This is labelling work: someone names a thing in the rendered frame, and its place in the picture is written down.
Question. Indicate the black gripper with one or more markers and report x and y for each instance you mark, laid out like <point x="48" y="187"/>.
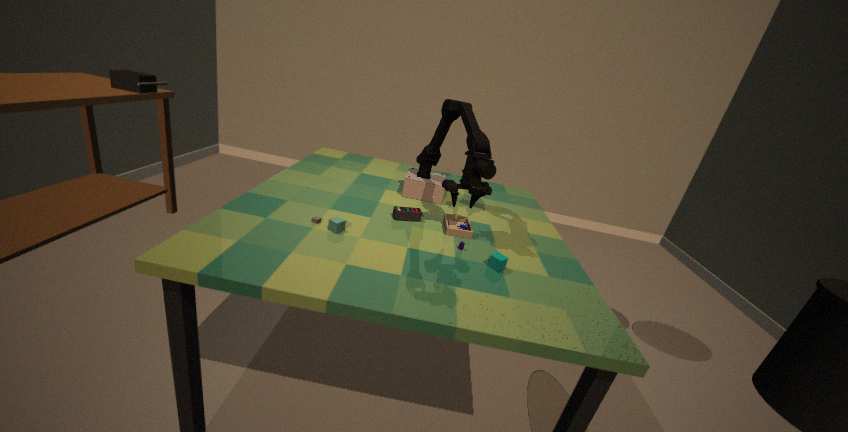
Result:
<point x="450" y="185"/>

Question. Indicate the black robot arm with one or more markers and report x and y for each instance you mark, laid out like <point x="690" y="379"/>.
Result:
<point x="476" y="140"/>

